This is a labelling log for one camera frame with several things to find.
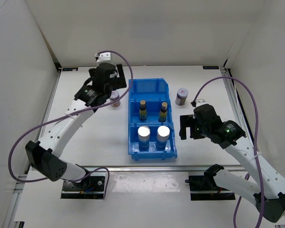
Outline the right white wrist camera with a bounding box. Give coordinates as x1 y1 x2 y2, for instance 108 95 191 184
190 99 208 108

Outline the aluminium frame rail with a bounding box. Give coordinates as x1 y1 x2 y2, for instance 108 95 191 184
14 165 255 190
218 59 264 171
23 57 61 146

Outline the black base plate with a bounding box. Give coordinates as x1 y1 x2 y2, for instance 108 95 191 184
60 171 107 200
185 175 236 201

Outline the right aluminium frame rail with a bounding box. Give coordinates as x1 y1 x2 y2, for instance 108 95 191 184
218 59 264 171

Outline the blue three-compartment plastic bin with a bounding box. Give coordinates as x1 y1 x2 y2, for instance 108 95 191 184
128 78 177 161

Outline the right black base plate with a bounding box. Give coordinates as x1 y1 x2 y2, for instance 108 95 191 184
185 175 236 201

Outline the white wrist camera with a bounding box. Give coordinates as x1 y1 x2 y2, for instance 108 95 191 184
190 99 208 108
95 52 112 64

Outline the blue corner label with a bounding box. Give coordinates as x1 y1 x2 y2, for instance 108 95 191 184
203 66 219 70
62 67 78 72

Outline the yellow-label small bottle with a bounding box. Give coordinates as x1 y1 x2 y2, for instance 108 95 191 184
139 100 147 120
158 102 168 122

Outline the left aluminium frame rail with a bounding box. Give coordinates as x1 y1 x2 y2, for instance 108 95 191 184
23 57 61 146

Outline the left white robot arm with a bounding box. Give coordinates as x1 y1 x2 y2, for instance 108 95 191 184
25 63 127 190

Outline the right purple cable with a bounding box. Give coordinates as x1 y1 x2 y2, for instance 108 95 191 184
191 76 268 228

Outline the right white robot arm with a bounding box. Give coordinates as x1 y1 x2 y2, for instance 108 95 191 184
180 103 285 223

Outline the left blue corner label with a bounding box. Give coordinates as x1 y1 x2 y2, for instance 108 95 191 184
62 67 78 72

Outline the silver-lid shaker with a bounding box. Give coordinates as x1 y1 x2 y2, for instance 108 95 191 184
156 125 170 149
137 125 151 151

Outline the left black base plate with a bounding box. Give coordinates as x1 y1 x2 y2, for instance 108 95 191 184
60 171 107 200

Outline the right blue corner label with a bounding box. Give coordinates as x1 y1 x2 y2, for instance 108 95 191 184
203 66 219 70

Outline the dark sauce jar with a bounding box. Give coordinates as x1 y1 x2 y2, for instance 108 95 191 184
109 90 121 107
175 88 189 106

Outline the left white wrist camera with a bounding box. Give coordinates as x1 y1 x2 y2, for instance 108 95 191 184
95 52 112 64

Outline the front aluminium frame rail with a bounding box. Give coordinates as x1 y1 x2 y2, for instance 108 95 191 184
14 165 255 190

